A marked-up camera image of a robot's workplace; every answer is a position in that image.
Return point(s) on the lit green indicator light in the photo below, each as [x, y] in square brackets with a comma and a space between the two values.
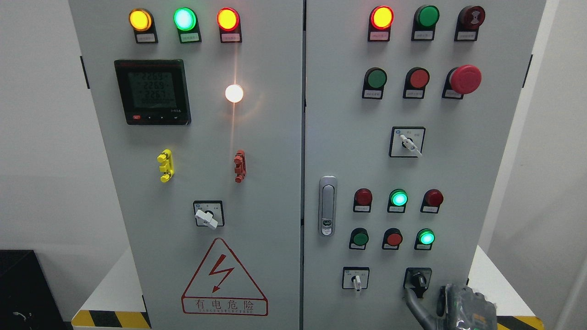
[187, 25]

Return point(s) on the green push button lower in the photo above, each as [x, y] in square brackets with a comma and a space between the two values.
[359, 238]

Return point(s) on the dark green indicator light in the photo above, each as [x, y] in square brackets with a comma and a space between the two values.
[424, 23]

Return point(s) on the red emergency stop button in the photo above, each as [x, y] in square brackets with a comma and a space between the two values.
[462, 80]

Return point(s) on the lit red indicator light right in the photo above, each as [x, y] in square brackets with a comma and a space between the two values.
[380, 21]

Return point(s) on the red push button upper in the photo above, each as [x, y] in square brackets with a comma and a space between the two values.
[415, 83]

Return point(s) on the white selector switch upper right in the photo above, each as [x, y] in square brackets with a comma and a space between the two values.
[406, 141]

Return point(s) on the yellow indicator light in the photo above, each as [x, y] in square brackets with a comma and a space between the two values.
[143, 26]

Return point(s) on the white selector switch lower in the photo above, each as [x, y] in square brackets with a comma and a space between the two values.
[355, 278]

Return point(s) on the white platform with hazard stripes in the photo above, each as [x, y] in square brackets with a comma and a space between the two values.
[117, 302]

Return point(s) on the grey electrical cabinet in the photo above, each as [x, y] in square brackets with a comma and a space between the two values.
[301, 64]

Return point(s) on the green push button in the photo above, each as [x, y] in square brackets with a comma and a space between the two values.
[359, 238]
[374, 81]

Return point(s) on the green push button upper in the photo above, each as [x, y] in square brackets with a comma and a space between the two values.
[374, 81]

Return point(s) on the red push button lower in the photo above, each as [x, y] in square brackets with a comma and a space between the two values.
[392, 239]

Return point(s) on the dark red indicator right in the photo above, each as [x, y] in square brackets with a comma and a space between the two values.
[432, 200]

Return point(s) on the white selector switch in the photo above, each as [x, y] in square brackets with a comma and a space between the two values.
[355, 278]
[406, 141]

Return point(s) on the lit red indicator light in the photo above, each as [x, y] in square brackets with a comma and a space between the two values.
[229, 23]
[380, 21]

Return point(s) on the red buzzer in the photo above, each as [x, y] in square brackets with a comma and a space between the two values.
[469, 20]

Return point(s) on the dark red indicator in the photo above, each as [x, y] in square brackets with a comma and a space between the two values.
[432, 200]
[363, 200]

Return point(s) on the silver door handle lock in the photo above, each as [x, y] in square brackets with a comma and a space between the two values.
[327, 205]

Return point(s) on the black knob switch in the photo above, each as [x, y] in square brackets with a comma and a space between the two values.
[418, 280]

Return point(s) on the lit red indicator light left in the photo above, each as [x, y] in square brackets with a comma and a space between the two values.
[229, 23]

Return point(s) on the lit green button lower right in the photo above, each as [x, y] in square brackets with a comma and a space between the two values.
[424, 239]

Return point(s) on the red push button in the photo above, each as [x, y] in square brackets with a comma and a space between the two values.
[415, 83]
[392, 239]

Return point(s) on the white selector switch left door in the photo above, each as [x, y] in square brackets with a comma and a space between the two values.
[209, 213]

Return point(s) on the digital power meter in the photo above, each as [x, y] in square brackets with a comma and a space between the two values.
[153, 91]

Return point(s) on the lit green indicator middle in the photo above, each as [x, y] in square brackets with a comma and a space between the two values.
[396, 201]

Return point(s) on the dark red indicator left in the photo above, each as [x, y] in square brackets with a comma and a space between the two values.
[363, 200]

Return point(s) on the red electric hazard sticker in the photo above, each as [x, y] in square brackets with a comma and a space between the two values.
[221, 285]

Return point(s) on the white lit lamp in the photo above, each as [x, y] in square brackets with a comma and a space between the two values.
[234, 93]

